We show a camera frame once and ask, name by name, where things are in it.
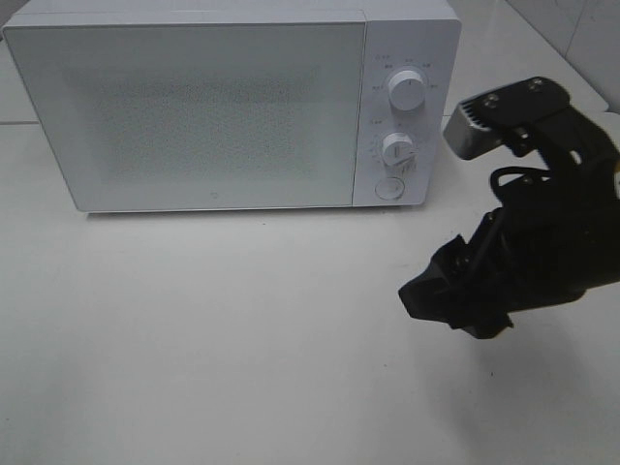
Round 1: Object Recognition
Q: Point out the white microwave door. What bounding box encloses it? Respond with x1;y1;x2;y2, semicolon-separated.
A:
6;23;364;212

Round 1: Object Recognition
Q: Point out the white microwave oven body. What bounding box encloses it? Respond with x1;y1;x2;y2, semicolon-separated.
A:
2;1;461;211

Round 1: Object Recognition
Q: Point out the white timer knob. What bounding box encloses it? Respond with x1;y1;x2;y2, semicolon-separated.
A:
381;133;415;167

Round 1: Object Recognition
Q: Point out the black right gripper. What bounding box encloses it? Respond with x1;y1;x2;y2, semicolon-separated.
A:
398;164;619;340

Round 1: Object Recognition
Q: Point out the round door release button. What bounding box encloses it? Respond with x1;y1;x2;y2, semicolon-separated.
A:
375;177;405;201

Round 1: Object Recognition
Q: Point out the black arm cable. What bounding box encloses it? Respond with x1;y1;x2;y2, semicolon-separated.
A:
487;166;548;200

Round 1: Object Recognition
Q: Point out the upper white power knob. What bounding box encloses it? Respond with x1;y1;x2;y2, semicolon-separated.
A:
387;69;426;111

